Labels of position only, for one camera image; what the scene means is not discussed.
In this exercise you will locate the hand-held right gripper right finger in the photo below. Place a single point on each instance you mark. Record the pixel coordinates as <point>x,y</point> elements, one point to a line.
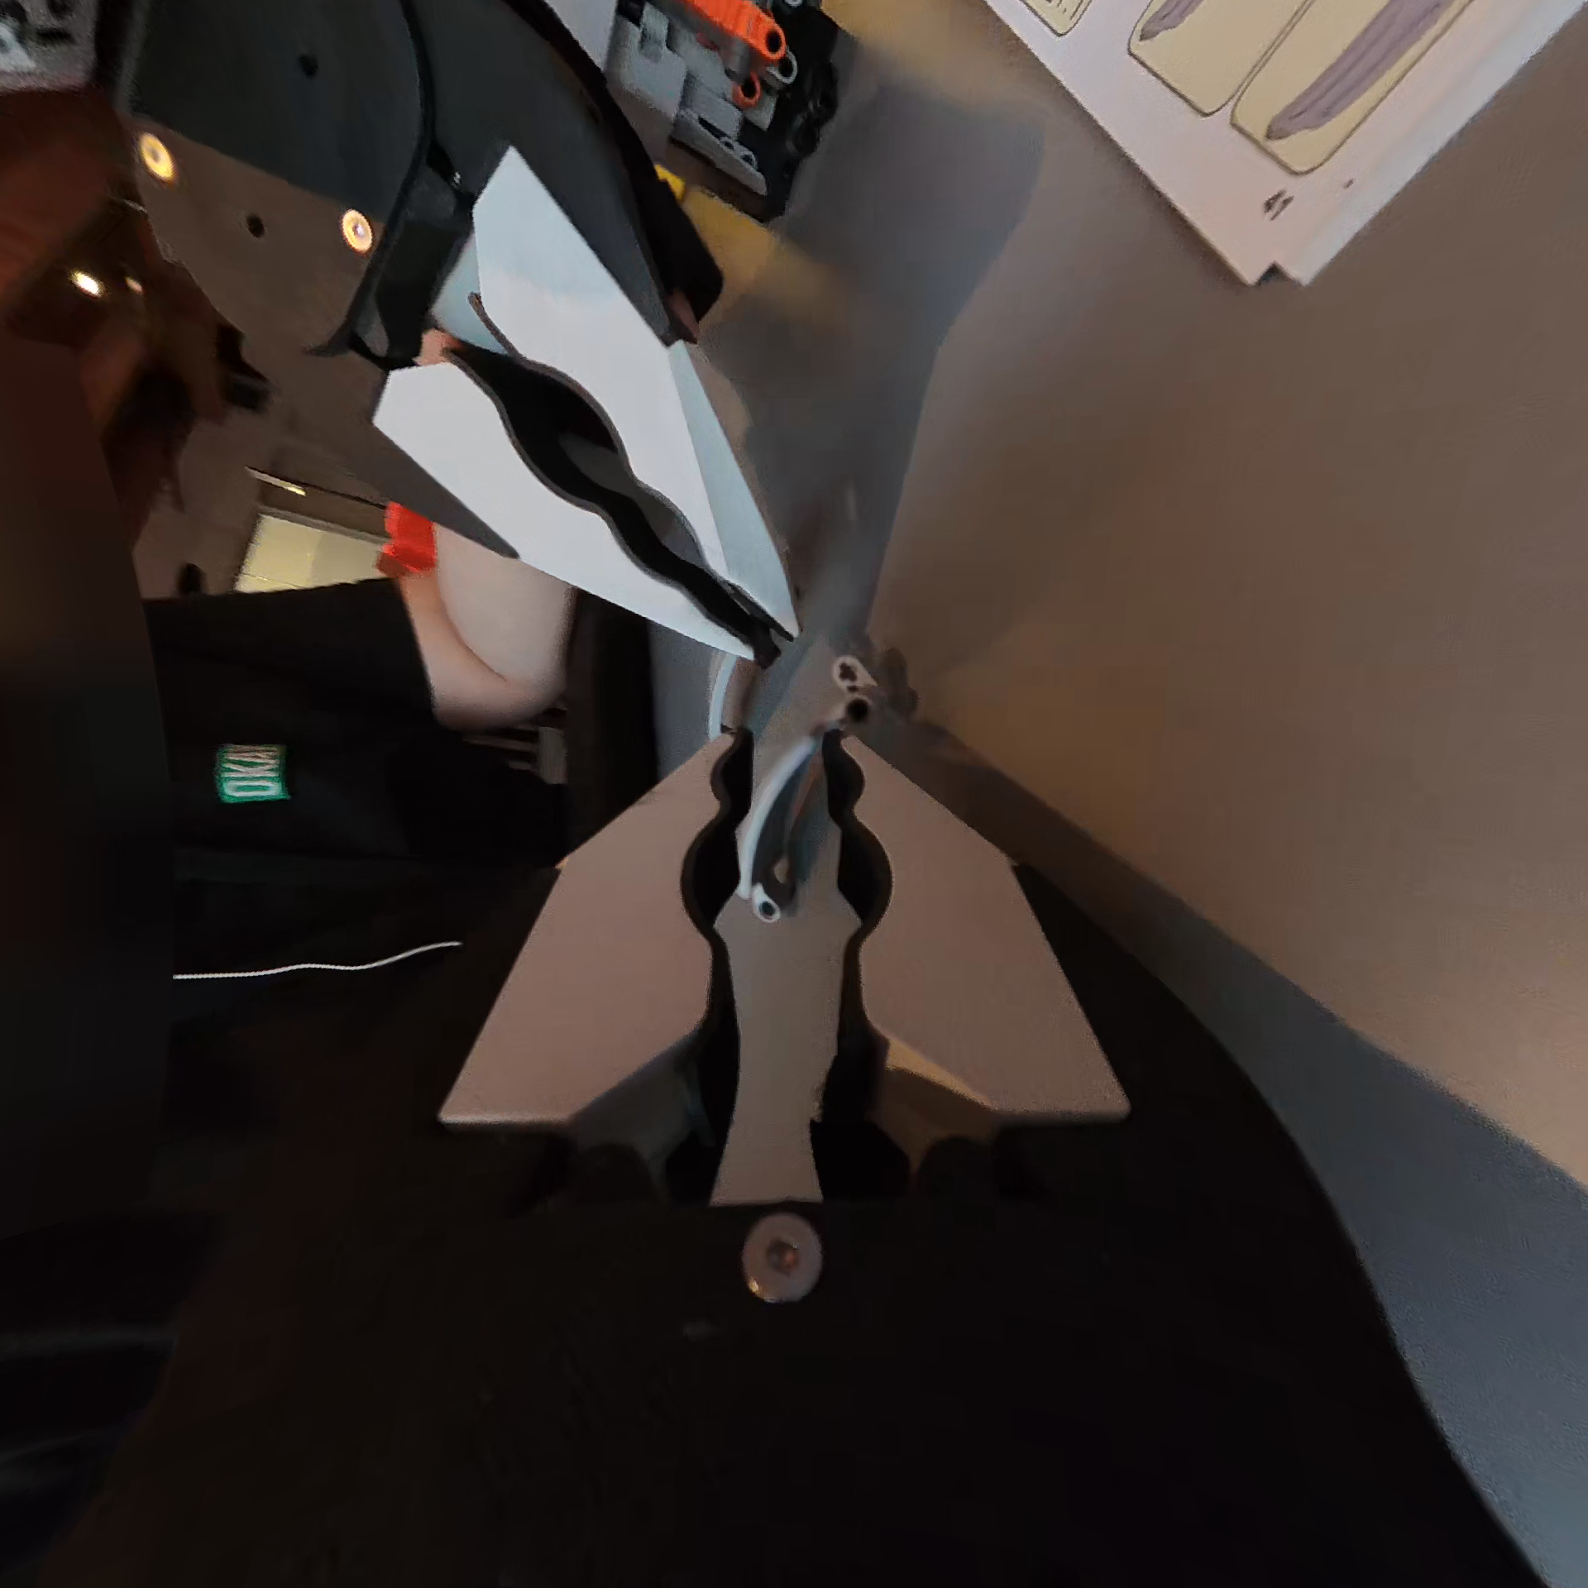
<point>979,1004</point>

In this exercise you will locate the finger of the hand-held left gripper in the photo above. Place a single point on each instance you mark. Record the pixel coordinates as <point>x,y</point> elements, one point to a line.
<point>582,310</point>
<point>496,472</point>

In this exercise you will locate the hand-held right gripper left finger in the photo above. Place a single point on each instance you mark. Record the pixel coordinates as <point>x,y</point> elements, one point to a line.
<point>582,1004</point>

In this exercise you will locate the grey curved panel brick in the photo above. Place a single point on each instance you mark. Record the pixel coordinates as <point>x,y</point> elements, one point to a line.
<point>748,855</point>

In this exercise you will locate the person's left forearm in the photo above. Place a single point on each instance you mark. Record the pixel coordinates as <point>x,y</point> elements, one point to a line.
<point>496,645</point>

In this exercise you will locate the grey desk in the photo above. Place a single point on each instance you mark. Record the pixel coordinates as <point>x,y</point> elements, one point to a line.
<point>1241,621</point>

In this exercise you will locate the white earphone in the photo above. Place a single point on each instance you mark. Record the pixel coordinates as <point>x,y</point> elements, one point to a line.
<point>372,963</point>

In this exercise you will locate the grey orange brick model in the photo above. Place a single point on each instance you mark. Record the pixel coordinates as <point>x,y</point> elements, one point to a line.
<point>695,86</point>

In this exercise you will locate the person's black shirt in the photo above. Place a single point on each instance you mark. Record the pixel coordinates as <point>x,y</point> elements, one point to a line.
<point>310,869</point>

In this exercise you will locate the open building instruction booklet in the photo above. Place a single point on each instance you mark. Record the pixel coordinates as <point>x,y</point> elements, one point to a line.
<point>1302,185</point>

